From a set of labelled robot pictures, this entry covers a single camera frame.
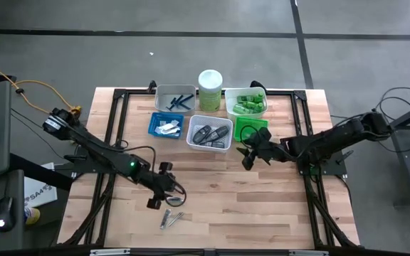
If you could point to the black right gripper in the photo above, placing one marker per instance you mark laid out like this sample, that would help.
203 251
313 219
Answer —
263 147

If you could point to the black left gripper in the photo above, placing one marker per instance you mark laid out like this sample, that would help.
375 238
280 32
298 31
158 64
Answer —
158 181

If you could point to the plastic-wrapped silver nail clipper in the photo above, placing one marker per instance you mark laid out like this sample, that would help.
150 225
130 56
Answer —
175 201

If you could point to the small green bottle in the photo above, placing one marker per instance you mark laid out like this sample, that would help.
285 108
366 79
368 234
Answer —
240 109
250 105
242 99
259 107
250 97
258 98

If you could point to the blue disposable razor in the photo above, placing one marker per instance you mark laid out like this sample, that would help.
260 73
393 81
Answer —
176 103
185 106
186 99

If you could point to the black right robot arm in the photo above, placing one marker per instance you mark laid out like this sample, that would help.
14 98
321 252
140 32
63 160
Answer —
333 140

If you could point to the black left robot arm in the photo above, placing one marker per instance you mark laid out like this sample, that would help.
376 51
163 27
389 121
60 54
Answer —
94 149

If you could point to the green perforated plastic basket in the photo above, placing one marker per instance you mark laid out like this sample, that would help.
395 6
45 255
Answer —
253 122

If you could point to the white perforated plastic basket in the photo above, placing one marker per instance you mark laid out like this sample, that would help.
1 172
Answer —
208 150

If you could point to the white plastic bin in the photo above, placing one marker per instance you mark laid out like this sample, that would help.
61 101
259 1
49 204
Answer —
162 92
230 96

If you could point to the green white disinfecting wipes canister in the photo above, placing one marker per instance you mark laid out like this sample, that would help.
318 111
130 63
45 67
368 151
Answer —
210 92

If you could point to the blue perforated plastic basket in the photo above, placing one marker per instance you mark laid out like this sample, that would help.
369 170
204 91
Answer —
153 124

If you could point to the white printed paper sheet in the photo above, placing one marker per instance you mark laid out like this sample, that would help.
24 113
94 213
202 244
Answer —
41 192

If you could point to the black desk leg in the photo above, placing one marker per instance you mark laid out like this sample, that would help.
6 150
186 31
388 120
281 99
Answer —
41 172

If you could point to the yellow white cup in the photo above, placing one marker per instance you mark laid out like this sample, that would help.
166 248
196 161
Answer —
32 215

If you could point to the black equipment stand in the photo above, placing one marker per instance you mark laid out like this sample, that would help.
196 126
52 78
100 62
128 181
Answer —
408 163

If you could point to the black computer mouse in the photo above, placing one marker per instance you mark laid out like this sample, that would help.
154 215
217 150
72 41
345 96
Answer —
4 213

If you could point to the silver bracket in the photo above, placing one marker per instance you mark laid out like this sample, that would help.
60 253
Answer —
308 253
110 252

